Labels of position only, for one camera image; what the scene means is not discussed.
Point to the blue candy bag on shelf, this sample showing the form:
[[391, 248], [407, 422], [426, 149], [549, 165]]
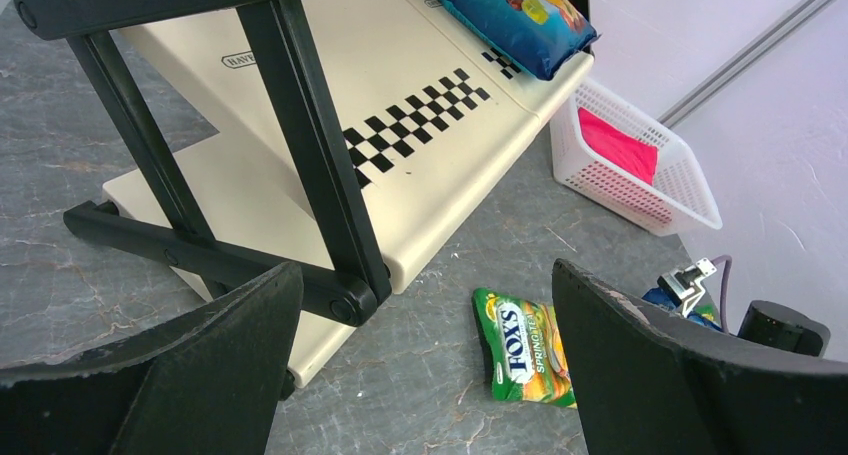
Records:
[[539, 36]]

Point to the green Fox's candy bag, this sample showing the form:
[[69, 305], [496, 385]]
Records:
[[522, 348]]

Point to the cream three-tier shelf rack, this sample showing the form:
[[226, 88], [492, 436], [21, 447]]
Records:
[[352, 137]]

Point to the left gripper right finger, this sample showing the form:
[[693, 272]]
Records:
[[648, 381]]

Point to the pink cloth in basket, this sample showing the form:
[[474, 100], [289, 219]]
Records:
[[633, 156]]

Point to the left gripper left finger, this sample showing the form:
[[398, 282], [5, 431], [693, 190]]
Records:
[[205, 382]]

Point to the white plastic basket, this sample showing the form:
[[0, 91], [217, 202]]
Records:
[[679, 199]]

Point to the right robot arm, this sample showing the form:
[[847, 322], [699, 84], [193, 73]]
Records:
[[774, 325]]

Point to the blue Blendy candy bag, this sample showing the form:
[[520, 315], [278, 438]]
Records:
[[705, 314]]

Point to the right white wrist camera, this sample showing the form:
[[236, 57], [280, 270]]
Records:
[[685, 286]]

